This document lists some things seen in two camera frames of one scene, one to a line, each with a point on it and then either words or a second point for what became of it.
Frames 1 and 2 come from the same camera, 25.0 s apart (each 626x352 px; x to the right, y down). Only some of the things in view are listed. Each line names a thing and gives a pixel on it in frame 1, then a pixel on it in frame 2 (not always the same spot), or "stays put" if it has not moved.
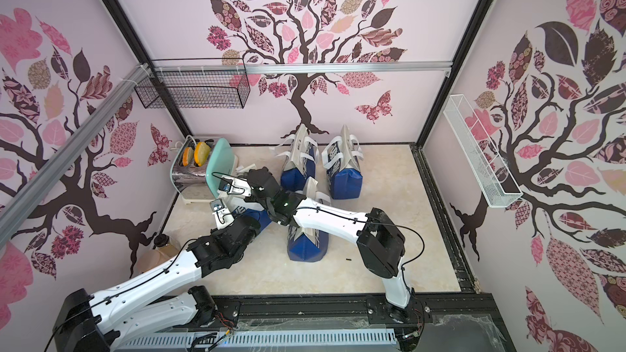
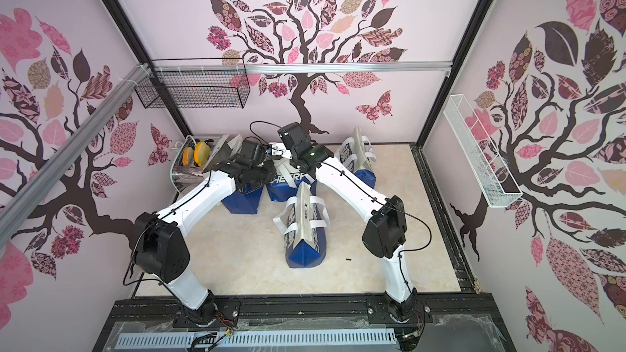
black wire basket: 196,83 stays put
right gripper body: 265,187 -> 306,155
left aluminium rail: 13,209 stays put
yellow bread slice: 201,153 stays put
